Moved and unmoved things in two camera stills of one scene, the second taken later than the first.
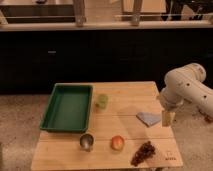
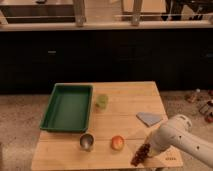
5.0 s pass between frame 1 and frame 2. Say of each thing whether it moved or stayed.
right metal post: stayed
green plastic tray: stayed
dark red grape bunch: stayed
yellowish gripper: moved
